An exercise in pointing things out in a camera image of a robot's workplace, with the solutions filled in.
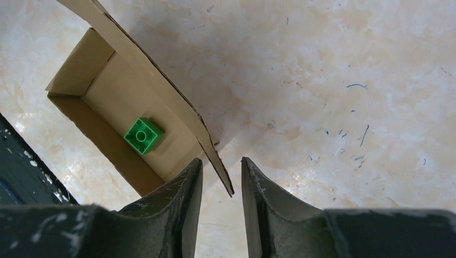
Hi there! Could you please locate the brown cardboard box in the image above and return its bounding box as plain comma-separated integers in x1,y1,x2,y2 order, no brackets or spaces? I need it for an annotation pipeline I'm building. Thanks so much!
47,1,234,196

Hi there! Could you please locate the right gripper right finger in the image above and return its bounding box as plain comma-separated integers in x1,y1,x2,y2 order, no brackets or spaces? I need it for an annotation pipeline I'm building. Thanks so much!
241,157,455,257

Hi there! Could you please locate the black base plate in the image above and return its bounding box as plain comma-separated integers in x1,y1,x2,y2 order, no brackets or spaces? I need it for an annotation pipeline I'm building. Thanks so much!
1,116,78,205

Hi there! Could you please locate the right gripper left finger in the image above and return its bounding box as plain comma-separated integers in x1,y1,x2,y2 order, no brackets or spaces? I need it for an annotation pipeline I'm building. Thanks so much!
1,158,203,257

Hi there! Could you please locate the small green block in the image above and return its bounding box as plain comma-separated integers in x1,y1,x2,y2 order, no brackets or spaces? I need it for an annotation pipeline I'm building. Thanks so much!
124,117,165,155

